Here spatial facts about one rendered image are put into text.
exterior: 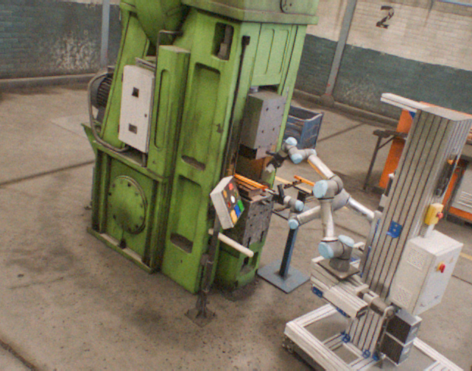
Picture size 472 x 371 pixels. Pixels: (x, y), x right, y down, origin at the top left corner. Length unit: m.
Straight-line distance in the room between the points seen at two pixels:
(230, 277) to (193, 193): 0.84
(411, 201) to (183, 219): 1.93
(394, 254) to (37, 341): 2.54
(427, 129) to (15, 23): 7.47
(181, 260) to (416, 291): 1.98
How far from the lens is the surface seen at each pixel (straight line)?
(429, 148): 3.33
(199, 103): 4.00
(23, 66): 9.72
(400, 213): 3.51
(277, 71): 4.18
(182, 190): 4.28
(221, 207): 3.55
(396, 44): 11.50
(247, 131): 3.97
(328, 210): 3.49
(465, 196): 7.30
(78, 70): 10.41
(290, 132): 7.89
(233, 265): 4.45
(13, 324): 4.18
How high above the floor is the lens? 2.65
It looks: 23 degrees down
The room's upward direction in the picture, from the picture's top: 11 degrees clockwise
